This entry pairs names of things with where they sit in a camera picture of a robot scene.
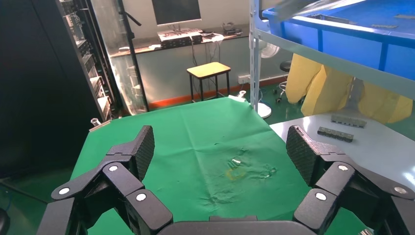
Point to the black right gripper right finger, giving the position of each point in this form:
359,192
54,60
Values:
334,185

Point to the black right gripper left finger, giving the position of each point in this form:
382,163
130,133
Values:
123,181

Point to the dark grey metal part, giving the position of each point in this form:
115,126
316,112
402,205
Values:
335,134

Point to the silver table clamp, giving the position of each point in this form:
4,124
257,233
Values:
99,125

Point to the light grey metal part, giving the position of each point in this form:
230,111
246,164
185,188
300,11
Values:
348,122

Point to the green table cloth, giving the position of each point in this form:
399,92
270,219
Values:
201,129

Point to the yellow fabric cover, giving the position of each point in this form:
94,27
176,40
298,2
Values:
311,84

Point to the dark server rack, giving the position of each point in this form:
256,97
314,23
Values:
90,65

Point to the black round object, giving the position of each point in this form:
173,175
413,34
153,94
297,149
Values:
3,222

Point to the black stand pole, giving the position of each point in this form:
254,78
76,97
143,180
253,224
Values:
133,55

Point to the black swivel stool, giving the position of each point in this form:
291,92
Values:
285,66

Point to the white table clamp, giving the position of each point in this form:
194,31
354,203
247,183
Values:
238,98

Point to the brown wooden desk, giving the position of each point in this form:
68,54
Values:
142,48

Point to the blue plastic bin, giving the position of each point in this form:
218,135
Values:
350,45

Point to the yellow seat stool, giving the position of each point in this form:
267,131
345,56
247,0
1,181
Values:
209,69

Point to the white standing fan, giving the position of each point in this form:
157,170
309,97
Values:
270,50

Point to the black equipment box with keyboard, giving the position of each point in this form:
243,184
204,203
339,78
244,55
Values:
178,39

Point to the long grey metal part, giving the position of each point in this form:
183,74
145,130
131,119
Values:
334,20

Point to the flat grey metal strip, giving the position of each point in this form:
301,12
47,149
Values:
384,26
405,16

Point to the black monitor screen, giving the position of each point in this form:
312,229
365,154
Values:
176,11

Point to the black headset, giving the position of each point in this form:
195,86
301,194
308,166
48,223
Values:
231,29

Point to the white wall power strip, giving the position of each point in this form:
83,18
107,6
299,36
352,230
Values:
243,79

